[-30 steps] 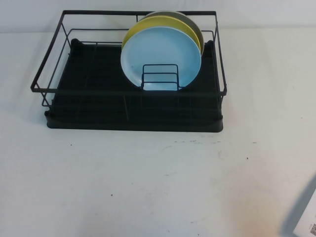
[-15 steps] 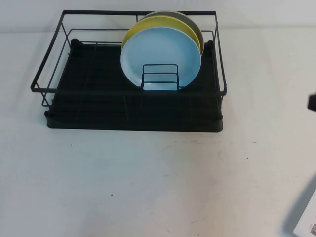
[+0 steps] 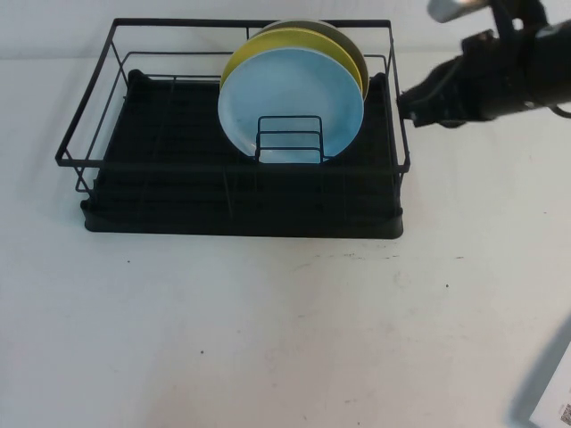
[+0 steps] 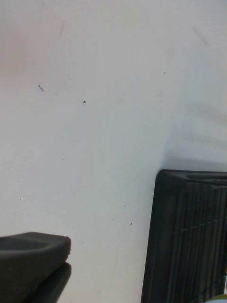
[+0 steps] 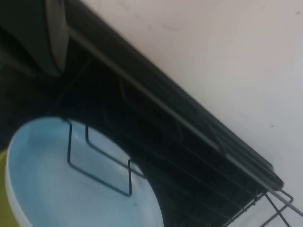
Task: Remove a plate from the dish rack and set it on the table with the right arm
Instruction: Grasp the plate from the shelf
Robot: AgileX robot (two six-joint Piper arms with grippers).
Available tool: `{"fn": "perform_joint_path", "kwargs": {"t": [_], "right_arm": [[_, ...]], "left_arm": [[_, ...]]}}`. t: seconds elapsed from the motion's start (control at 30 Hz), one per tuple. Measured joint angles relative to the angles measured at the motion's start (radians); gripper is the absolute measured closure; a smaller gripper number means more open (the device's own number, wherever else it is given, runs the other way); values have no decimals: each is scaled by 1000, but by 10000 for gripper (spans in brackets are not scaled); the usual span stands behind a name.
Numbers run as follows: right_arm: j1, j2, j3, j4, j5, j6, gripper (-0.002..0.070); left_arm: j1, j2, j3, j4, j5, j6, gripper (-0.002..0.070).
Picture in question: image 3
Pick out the black wire dish rack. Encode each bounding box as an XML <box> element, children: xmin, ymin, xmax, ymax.
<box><xmin>54</xmin><ymin>17</ymin><xmax>410</xmax><ymax>202</ymax></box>

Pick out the olive grey plate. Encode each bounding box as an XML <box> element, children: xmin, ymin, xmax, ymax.
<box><xmin>261</xmin><ymin>19</ymin><xmax>369</xmax><ymax>102</ymax></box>

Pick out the white sheet with code print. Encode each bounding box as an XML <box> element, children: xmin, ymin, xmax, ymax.
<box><xmin>528</xmin><ymin>372</ymin><xmax>571</xmax><ymax>428</ymax></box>

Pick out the yellow plate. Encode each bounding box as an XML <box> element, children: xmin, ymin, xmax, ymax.
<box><xmin>219</xmin><ymin>29</ymin><xmax>364</xmax><ymax>102</ymax></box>

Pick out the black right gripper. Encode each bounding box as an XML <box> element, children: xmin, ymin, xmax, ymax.
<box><xmin>398</xmin><ymin>20</ymin><xmax>536</xmax><ymax>129</ymax></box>

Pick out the black plastic drip tray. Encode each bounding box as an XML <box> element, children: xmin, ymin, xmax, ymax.
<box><xmin>79</xmin><ymin>67</ymin><xmax>405</xmax><ymax>238</ymax></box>

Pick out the light blue plate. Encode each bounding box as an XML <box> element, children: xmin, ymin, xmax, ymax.
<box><xmin>217</xmin><ymin>48</ymin><xmax>365</xmax><ymax>166</ymax></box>

